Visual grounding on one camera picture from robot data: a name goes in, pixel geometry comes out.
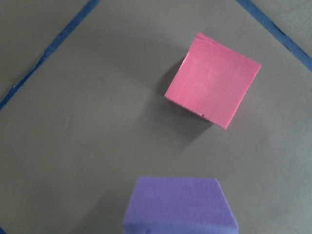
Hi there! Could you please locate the purple foam block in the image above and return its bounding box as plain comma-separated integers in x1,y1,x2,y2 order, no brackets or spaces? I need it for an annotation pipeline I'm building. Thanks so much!
123,176,239,234

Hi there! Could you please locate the red foam block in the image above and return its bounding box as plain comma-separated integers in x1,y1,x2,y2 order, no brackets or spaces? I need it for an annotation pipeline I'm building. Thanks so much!
164,33,261,129

